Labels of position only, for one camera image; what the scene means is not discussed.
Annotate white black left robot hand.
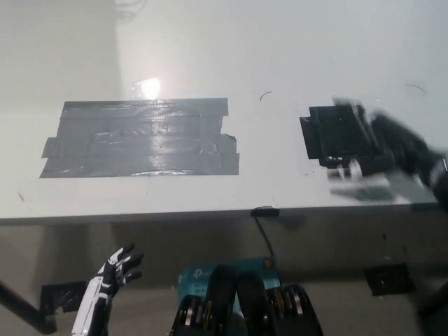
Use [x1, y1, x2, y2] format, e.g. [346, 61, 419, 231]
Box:
[71, 243, 144, 336]

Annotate teal router box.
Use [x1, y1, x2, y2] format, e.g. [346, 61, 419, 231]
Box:
[176, 256, 281, 312]

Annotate grey duct tape patch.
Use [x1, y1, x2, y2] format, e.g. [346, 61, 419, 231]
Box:
[38, 98, 240, 179]

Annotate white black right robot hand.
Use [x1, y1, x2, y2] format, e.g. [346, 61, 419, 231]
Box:
[330, 97, 445, 192]

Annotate black cable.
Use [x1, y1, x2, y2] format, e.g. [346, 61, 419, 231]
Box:
[254, 215, 275, 258]

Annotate black table leg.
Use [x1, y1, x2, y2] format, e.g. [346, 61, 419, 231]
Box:
[0, 279, 59, 333]
[417, 278, 448, 318]

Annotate black floor tape patch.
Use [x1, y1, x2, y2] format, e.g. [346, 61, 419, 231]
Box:
[41, 281, 88, 314]
[364, 262, 417, 297]

